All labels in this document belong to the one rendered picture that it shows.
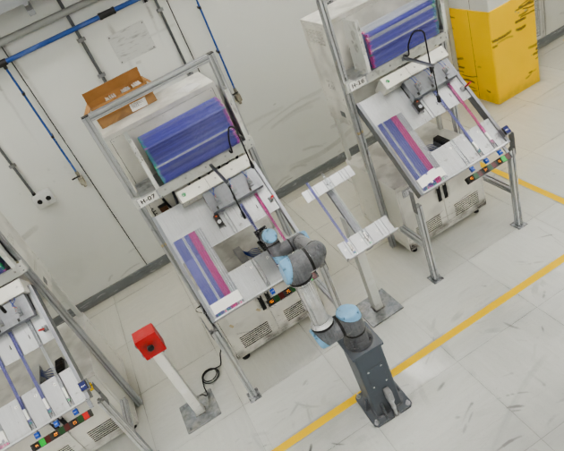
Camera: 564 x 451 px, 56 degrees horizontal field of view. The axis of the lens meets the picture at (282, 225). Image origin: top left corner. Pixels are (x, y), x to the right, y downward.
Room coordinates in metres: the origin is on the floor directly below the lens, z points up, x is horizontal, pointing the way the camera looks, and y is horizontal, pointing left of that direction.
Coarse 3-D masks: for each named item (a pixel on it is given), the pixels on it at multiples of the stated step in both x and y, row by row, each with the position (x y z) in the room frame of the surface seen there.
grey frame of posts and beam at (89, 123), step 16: (224, 80) 2.91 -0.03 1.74; (224, 96) 2.93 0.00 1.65; (96, 128) 2.76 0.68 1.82; (240, 144) 2.87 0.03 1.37; (224, 160) 2.84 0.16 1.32; (256, 160) 2.91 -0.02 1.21; (192, 176) 2.80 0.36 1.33; (128, 192) 2.75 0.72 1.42; (160, 192) 2.76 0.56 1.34; (144, 208) 2.76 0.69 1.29; (160, 240) 2.77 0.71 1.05; (320, 272) 2.44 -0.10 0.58; (336, 304) 2.42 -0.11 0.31; (208, 320) 2.75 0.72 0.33; (224, 352) 2.27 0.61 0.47; (240, 368) 2.27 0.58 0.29
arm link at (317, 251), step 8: (304, 232) 2.27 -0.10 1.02; (288, 240) 2.26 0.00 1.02; (296, 240) 2.20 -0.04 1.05; (304, 240) 2.10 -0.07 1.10; (296, 248) 2.24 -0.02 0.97; (304, 248) 1.92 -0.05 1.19; (312, 248) 1.90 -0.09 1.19; (320, 248) 1.91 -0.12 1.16; (312, 256) 1.87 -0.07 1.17; (320, 256) 1.87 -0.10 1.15; (320, 264) 1.87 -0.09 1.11
